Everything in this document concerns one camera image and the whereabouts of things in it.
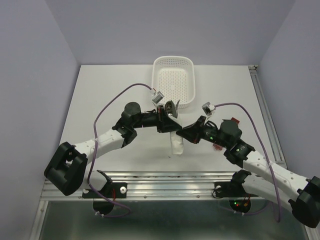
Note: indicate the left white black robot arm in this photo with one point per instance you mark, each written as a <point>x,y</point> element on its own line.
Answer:
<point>71,166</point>

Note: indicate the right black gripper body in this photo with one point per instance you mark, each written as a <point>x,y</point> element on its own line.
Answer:
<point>210,134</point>

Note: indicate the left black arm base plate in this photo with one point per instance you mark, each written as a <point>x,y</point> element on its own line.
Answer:
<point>106,202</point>

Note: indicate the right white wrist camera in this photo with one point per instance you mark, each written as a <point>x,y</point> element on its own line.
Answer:
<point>208,109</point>

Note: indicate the white perforated plastic basket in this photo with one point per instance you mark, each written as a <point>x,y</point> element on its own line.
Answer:
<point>174,77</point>

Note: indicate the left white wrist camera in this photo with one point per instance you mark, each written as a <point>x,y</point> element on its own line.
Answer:
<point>156,96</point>

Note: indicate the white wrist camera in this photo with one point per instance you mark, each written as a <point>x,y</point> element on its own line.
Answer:
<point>208,109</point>
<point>156,96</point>

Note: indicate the aluminium front rail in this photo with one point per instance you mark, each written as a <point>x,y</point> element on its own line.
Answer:
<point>173,186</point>

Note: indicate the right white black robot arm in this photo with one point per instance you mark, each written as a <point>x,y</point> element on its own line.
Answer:
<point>305,207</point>

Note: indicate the aluminium right side rail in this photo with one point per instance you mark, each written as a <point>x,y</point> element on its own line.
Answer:
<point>273,139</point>

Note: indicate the aluminium rail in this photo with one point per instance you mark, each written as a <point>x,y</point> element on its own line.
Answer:
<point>273,139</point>
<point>173,186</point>

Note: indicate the white paper napkin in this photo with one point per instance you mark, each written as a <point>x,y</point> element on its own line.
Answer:
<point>177,144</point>

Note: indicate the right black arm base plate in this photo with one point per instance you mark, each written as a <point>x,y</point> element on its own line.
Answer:
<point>239,200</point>

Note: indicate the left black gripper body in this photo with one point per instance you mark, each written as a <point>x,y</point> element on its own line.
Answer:
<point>149,120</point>

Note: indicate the red plastic utensil tray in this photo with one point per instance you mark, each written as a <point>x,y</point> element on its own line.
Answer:
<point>219,147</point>

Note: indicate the green handled spoon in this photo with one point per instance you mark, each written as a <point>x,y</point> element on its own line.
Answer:
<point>170,109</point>

